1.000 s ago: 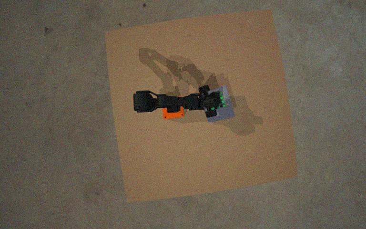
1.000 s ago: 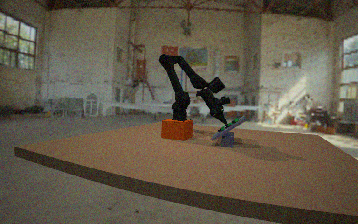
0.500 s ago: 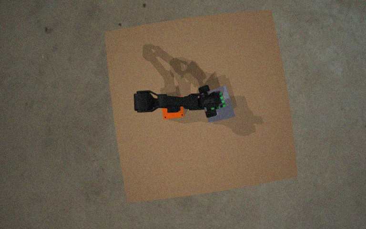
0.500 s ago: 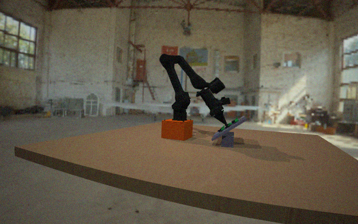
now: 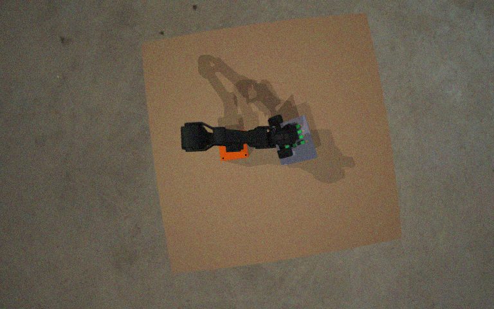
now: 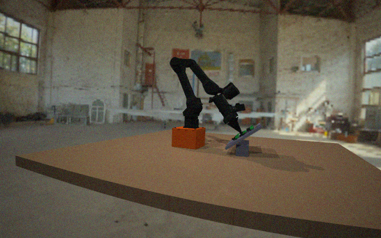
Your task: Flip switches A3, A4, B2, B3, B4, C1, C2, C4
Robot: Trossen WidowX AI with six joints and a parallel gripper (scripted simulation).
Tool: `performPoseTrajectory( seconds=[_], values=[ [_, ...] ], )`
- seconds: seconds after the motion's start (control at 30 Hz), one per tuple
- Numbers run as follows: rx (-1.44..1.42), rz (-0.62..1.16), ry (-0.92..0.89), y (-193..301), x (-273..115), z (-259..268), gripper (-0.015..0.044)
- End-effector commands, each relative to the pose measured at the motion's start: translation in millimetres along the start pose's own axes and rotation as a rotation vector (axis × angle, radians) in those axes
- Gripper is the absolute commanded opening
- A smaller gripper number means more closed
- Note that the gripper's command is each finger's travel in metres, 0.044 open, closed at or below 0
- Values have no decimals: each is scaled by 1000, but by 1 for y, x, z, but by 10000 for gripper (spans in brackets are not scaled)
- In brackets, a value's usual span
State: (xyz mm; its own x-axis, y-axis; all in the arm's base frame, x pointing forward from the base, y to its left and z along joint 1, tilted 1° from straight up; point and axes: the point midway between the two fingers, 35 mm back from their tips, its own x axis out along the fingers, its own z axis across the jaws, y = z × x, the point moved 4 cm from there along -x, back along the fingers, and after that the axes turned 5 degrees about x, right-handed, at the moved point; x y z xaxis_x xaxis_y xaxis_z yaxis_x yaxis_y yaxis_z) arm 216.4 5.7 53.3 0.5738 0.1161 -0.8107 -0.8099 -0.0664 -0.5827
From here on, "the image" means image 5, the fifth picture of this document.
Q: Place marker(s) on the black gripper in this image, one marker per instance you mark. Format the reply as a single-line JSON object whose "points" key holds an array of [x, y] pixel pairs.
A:
{"points": [[275, 121]]}

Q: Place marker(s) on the grey switch panel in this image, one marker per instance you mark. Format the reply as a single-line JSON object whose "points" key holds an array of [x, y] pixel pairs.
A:
{"points": [[304, 148]]}

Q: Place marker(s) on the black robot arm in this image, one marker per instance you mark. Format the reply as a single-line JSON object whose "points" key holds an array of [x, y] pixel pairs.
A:
{"points": [[194, 137]]}

